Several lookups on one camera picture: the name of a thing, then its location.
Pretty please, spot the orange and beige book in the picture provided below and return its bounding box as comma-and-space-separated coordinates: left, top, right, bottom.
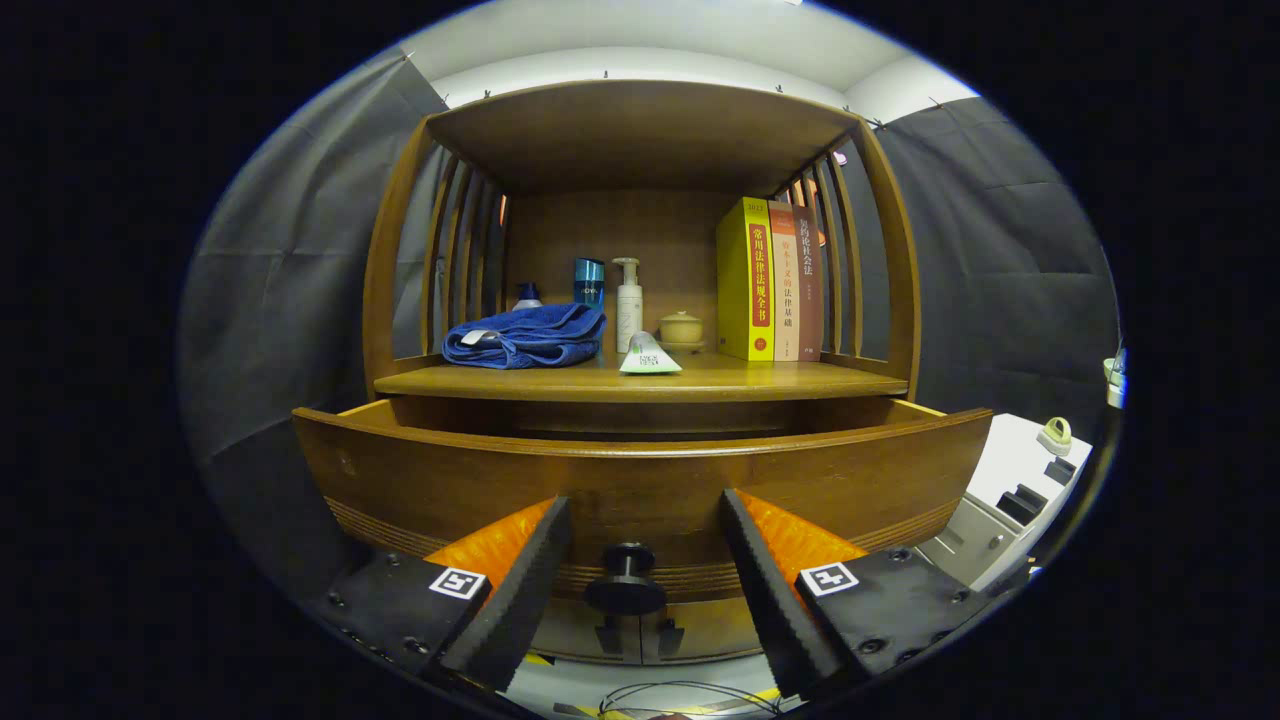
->
768, 200, 800, 362

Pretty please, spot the thick yellow book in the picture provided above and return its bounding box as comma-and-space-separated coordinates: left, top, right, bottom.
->
716, 197, 776, 362

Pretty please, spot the wooden cabinet door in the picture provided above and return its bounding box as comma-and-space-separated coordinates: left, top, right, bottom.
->
530, 598, 641, 663

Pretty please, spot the large black block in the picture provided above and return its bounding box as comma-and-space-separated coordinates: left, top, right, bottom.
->
997, 484, 1048, 525

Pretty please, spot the white tube with green print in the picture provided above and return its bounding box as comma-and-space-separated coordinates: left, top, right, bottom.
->
619, 332, 683, 376

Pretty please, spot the thin black cable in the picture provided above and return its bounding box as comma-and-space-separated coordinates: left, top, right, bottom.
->
598, 681, 786, 718

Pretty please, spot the folded blue towel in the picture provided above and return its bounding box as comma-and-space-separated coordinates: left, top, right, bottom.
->
441, 303, 608, 370

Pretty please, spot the wooden drawer with black knob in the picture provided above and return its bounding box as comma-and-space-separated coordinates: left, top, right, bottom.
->
292, 397, 994, 616

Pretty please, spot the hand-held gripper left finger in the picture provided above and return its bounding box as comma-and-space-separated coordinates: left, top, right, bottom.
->
305, 495, 573, 696

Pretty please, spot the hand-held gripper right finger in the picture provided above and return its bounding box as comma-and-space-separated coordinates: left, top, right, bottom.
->
720, 488, 996, 701

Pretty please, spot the beige lidded teacup with saucer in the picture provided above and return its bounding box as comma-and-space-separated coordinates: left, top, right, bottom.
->
657, 310, 706, 353

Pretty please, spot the white pump bottle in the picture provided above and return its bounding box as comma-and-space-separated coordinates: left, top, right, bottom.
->
613, 257, 645, 353

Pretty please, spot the wooden cabinet with slatted sides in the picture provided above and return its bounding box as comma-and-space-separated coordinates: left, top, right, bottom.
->
292, 80, 994, 666

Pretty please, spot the white side table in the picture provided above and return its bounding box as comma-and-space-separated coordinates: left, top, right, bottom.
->
915, 413, 1094, 593

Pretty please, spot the brown book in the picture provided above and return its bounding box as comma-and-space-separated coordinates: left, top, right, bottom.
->
792, 205, 824, 361

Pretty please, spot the wooden countertop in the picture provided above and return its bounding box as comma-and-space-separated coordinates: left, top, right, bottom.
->
373, 350, 911, 403

